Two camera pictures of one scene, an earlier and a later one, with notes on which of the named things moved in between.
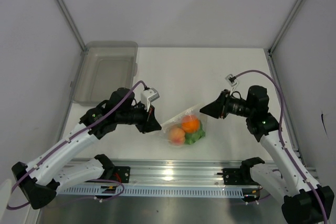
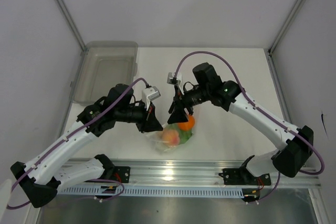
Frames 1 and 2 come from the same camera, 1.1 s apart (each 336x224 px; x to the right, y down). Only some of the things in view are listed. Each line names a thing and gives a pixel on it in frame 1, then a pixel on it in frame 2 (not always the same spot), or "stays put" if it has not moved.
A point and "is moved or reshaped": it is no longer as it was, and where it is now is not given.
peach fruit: (177, 136) to (170, 137)
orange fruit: (190, 124) is moved or reshaped
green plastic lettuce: (191, 138) to (184, 135)
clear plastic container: (102, 68) stays put
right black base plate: (238, 177) stays put
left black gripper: (149, 123) stays put
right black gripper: (219, 107) to (179, 104)
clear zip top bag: (186, 129) to (170, 138)
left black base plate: (121, 173) stays put
